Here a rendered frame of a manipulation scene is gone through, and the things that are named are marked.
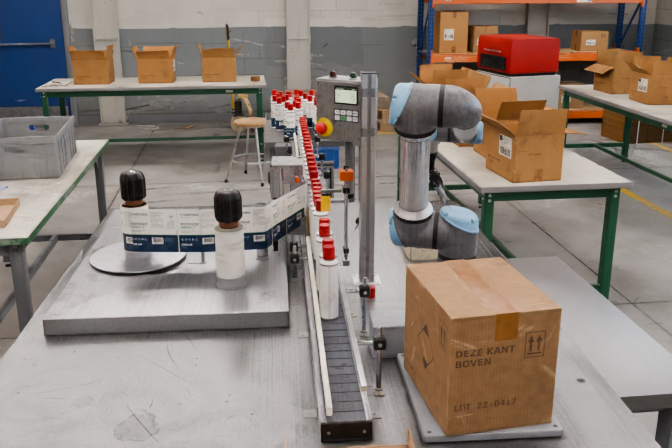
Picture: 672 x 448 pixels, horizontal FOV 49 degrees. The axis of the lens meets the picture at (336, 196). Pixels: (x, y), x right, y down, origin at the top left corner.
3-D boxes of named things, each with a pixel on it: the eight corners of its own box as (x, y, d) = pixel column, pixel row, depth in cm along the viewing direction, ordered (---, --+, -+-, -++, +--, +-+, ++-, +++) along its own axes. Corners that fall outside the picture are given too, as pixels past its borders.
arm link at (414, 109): (436, 258, 223) (443, 96, 192) (386, 253, 226) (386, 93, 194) (439, 234, 233) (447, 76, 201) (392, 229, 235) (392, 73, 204)
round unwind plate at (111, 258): (101, 243, 259) (101, 240, 258) (190, 241, 261) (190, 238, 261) (79, 277, 229) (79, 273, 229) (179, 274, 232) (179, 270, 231)
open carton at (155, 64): (131, 84, 734) (128, 46, 724) (139, 79, 775) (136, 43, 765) (175, 84, 737) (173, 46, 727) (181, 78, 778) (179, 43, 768)
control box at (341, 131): (331, 133, 241) (331, 74, 236) (377, 138, 233) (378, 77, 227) (314, 138, 233) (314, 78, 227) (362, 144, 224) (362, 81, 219)
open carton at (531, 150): (465, 167, 405) (469, 99, 395) (550, 162, 416) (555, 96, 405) (495, 185, 369) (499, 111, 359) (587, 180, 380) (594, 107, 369)
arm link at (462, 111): (487, 82, 193) (484, 117, 241) (445, 80, 195) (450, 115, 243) (484, 126, 192) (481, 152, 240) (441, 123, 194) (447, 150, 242)
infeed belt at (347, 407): (300, 208, 313) (300, 199, 311) (320, 207, 313) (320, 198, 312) (326, 439, 155) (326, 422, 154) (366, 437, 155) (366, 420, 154)
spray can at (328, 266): (319, 312, 204) (318, 243, 199) (337, 312, 205) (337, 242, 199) (320, 321, 199) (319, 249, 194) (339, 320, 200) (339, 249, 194)
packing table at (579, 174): (390, 208, 597) (392, 112, 575) (486, 204, 607) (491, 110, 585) (472, 331, 387) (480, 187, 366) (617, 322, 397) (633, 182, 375)
